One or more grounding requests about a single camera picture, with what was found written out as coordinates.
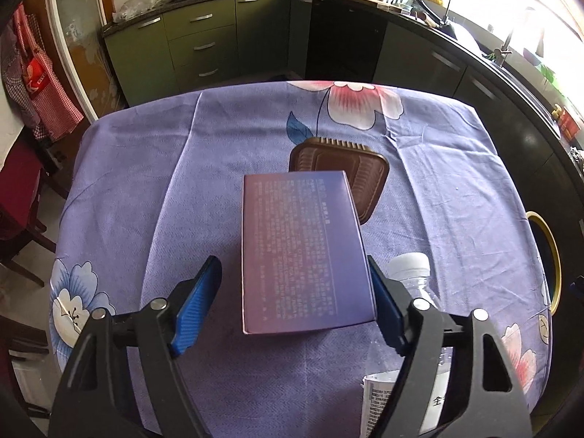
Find frosted glass sliding door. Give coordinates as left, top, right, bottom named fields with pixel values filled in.
left=43, top=0, right=128, bottom=122

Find purple cardboard box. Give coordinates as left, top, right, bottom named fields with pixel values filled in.
left=242, top=171, right=377, bottom=336

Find brown plastic tray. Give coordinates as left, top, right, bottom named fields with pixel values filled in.
left=288, top=137, right=390, bottom=225

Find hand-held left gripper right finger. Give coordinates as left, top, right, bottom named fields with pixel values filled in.
left=367, top=255, right=532, bottom=438

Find steel faucet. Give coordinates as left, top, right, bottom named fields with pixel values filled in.
left=493, top=7, right=534, bottom=67

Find clear plastic bag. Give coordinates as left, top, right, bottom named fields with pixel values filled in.
left=113, top=0, right=174, bottom=21

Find dark lower cabinet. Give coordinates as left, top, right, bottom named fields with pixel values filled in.
left=287, top=0, right=584, bottom=247

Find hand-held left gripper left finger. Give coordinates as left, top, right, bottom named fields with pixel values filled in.
left=48, top=255, right=223, bottom=438

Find clear plastic water bottle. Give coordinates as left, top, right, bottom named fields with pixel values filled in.
left=360, top=252, right=457, bottom=438

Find red checked apron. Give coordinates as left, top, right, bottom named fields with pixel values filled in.
left=0, top=2, right=85, bottom=142

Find black yellow-rimmed trash bin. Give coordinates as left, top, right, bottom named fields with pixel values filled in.
left=525, top=211, right=563, bottom=315

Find purple floral tablecloth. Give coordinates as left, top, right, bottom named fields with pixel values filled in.
left=49, top=80, right=553, bottom=438

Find red wooden chair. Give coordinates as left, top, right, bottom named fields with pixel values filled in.
left=0, top=139, right=58, bottom=288

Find green lower cabinet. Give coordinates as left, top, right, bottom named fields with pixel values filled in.
left=103, top=0, right=293, bottom=107

